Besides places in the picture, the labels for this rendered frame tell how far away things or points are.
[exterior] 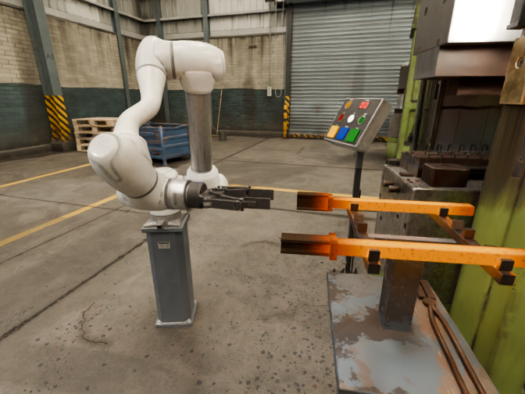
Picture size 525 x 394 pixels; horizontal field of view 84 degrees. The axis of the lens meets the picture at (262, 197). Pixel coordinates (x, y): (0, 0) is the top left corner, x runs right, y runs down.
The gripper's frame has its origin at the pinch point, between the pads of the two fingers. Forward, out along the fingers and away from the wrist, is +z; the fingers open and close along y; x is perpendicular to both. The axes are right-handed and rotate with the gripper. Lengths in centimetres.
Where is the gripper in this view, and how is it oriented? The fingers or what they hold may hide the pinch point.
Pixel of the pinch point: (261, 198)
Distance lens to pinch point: 79.4
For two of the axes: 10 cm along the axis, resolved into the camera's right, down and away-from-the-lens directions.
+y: -1.6, 3.2, -9.4
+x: 0.0, -9.5, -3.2
